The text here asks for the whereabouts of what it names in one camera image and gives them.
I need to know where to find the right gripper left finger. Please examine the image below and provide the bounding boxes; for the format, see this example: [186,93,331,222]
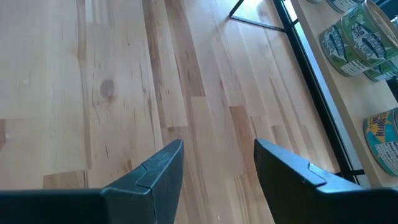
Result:
[0,139,185,224]

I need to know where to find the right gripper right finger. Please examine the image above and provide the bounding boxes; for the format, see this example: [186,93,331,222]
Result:
[254,138,398,224]

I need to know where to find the teal yellowfin tuna can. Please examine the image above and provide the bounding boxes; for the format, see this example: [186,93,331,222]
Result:
[363,107,398,177]

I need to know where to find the green tuna can silver lid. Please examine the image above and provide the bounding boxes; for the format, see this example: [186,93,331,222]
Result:
[363,58,398,83]

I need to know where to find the green tuna can gold lid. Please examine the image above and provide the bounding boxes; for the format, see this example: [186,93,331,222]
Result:
[340,0,398,68]
[319,24,374,78]

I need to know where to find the blue albacore tuna can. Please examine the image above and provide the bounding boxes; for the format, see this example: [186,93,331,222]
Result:
[325,0,365,14]

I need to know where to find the wooden shelf black metal legs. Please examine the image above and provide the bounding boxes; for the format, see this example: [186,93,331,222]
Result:
[228,0,398,189]

